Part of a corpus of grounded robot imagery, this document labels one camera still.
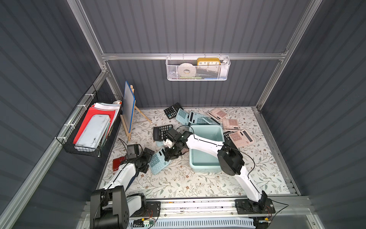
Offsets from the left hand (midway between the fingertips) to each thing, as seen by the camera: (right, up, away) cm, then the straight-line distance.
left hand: (151, 157), depth 89 cm
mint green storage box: (+31, -4, +2) cm, 32 cm away
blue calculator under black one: (+4, +7, +8) cm, 11 cm away
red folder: (-30, +28, -12) cm, 43 cm away
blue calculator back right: (+34, +24, +22) cm, 47 cm away
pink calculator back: (+48, +29, +26) cm, 62 cm away
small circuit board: (-1, -28, -18) cm, 34 cm away
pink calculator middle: (+56, +20, +19) cm, 63 cm away
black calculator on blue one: (+3, +15, +10) cm, 18 cm away
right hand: (+10, +1, -2) cm, 10 cm away
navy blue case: (0, -2, -33) cm, 33 cm away
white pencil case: (-23, +18, -22) cm, 36 cm away
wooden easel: (-20, +18, +10) cm, 29 cm away
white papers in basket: (-23, +31, -10) cm, 40 cm away
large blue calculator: (+4, -3, -1) cm, 5 cm away
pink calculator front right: (+62, +11, +10) cm, 63 cm away
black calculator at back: (+9, +31, +27) cm, 42 cm away
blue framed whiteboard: (-16, +33, +4) cm, 37 cm away
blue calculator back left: (+19, +26, +19) cm, 37 cm away
